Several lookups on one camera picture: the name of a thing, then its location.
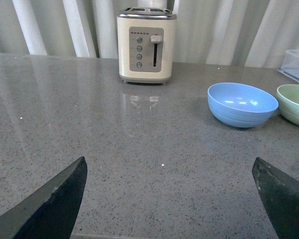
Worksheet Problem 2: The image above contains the green plastic bowl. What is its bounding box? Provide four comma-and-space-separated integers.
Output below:
276, 84, 299, 125

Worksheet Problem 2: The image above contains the white curtain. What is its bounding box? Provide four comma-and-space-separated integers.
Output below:
0, 0, 299, 68

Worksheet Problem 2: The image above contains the clear plastic food container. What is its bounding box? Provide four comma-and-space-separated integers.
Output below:
278, 49, 299, 82

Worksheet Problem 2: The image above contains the cream two-slot toaster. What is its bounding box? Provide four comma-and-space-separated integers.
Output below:
117, 7, 177, 84

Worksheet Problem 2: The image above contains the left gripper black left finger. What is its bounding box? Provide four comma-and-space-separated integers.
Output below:
0, 157, 87, 239

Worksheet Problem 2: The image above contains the blue plastic bowl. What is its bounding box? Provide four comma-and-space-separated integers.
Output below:
207, 83, 279, 128

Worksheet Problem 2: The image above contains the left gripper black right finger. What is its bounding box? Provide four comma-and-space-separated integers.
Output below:
252, 157, 299, 239

